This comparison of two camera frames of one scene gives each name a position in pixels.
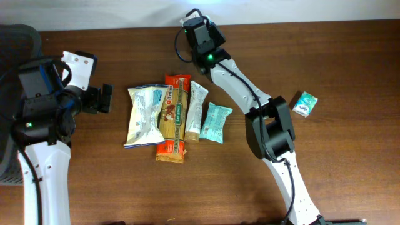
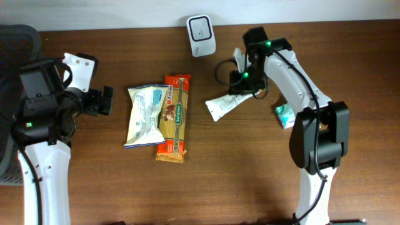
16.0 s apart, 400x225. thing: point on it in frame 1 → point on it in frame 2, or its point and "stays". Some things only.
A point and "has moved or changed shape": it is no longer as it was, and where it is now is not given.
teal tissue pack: x=305 y=104 has moved or changed shape
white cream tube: x=194 y=113 → x=217 y=106
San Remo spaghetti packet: x=172 y=118 stays
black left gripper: x=106 y=97 stays
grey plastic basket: x=19 y=44 stays
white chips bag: x=144 y=126 stays
